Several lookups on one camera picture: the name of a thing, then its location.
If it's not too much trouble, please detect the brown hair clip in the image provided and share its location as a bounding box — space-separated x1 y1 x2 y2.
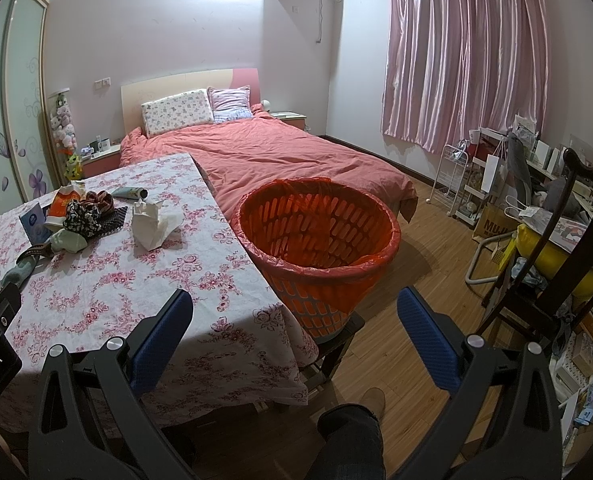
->
16 242 54 263

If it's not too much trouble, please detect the green cloth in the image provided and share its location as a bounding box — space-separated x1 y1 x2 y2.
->
0 229 88 288

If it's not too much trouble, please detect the blue wet wipes pack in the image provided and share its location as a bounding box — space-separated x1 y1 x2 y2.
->
19 203 52 246

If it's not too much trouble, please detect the daisy print black scrunchie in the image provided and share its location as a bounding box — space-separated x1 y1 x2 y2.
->
63 200 101 240

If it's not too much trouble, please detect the orange white snack bag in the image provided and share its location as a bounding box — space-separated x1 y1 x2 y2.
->
45 181 86 232

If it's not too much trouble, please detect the black woven mat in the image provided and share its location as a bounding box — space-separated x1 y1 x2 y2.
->
88 206 127 240

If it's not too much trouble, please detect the red plaid scrunchie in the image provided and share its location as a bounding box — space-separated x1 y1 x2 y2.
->
84 191 114 217

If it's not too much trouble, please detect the white tissue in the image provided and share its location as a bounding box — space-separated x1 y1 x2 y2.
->
132 200 184 252

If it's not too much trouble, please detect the blue hand cream tube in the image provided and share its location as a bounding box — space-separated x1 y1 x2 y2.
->
111 186 148 200

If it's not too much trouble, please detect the orange trash basket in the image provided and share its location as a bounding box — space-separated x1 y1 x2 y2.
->
231 178 401 344

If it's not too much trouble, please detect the brown slipper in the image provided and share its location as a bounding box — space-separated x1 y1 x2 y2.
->
359 387 385 422

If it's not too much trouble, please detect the floral pink tablecloth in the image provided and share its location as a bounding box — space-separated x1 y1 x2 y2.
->
0 154 318 432

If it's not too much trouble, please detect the dark trouser leg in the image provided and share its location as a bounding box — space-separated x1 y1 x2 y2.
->
306 404 385 479

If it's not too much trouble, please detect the yellow bag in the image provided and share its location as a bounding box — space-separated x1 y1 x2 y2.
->
517 220 593 298

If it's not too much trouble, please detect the dark wooden stool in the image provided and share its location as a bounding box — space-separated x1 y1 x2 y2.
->
300 312 365 392

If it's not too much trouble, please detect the glass floral wardrobe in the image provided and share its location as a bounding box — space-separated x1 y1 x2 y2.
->
0 0 59 215

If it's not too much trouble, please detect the brown paper bag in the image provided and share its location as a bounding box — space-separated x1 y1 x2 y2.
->
472 204 518 240

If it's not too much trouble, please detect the green plush toy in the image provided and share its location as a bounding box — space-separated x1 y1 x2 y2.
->
64 154 84 181

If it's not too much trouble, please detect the left pink nightstand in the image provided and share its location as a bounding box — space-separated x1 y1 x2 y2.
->
82 144 121 178

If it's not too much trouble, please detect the pink nightstand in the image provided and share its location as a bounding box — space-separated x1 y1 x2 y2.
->
272 112 307 131
82 144 121 178

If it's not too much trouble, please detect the cluttered white desk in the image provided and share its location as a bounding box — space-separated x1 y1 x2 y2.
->
456 114 593 241

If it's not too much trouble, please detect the cream pink headboard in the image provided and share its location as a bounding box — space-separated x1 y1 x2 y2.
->
121 68 261 134

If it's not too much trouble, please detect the pink bed duvet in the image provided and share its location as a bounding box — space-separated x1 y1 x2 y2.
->
121 106 418 221

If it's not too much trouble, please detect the floral white pillow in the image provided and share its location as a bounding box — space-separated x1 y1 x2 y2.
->
141 89 214 138

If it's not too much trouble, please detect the striped pink pillow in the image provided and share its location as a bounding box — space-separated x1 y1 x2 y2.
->
208 84 253 124

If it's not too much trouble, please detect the right pink nightstand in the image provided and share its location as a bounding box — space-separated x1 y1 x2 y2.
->
272 112 307 131

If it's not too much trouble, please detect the pink striped curtain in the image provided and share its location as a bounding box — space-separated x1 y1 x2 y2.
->
382 0 551 154

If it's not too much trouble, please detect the black chair frame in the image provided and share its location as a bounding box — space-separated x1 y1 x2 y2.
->
477 148 593 347

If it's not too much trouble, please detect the white wire rack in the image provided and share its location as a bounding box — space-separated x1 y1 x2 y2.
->
426 144 469 217

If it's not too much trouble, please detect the white wall socket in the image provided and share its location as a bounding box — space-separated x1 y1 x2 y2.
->
95 77 111 88

